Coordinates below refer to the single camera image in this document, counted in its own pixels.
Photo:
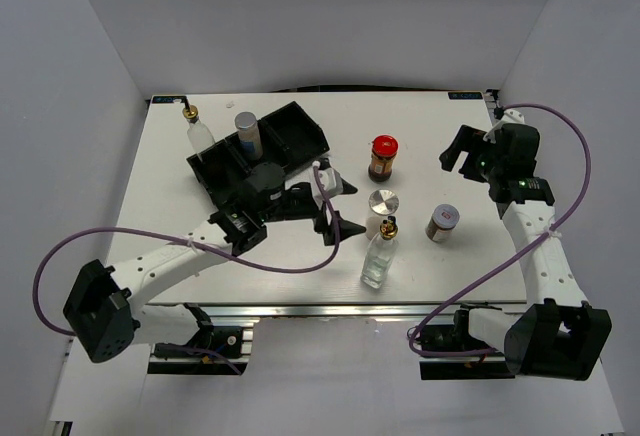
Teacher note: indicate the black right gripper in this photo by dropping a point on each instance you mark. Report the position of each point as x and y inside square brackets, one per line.
[462, 143]

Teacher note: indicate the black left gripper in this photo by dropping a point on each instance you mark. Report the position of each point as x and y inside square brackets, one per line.
[320, 226]

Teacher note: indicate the silver lid white powder jar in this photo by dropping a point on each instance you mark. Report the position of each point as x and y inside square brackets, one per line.
[382, 203]

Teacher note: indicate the clear glass bottle gold pourer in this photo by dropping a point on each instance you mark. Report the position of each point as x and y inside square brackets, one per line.
[380, 254]

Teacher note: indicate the white lid brown sauce jar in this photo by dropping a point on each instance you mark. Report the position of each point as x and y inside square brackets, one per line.
[444, 219]

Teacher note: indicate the red lid sauce jar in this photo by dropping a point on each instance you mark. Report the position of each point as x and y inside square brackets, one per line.
[383, 153]

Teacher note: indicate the silver lid blue label jar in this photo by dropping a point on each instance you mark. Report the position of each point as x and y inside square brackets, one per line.
[249, 135]

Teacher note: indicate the white bottle gold pourer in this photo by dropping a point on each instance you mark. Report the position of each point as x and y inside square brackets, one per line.
[198, 133]

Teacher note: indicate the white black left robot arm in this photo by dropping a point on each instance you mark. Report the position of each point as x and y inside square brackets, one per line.
[109, 307]

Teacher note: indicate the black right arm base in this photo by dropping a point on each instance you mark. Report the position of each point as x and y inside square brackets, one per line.
[460, 346]

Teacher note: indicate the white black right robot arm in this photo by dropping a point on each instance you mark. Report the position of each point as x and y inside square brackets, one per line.
[560, 335]

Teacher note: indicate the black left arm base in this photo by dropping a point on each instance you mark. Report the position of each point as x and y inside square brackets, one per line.
[215, 349]

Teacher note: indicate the blue logo sticker right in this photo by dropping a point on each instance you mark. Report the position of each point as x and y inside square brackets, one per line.
[465, 95]

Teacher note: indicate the blue logo sticker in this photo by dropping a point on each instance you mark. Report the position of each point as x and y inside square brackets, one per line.
[465, 95]
[168, 99]

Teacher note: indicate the black three-compartment organizer tray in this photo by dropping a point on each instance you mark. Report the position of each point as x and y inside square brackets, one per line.
[290, 138]

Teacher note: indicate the blue logo sticker left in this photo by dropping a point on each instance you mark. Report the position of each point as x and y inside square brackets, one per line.
[168, 99]

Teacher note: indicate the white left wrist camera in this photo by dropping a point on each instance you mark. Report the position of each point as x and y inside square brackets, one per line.
[325, 183]

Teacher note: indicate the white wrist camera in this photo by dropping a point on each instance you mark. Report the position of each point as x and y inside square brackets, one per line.
[325, 183]
[500, 118]

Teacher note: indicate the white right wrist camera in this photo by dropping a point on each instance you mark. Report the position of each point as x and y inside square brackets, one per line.
[500, 118]

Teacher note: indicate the aluminium table frame rail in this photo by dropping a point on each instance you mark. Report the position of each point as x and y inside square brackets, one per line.
[342, 310]

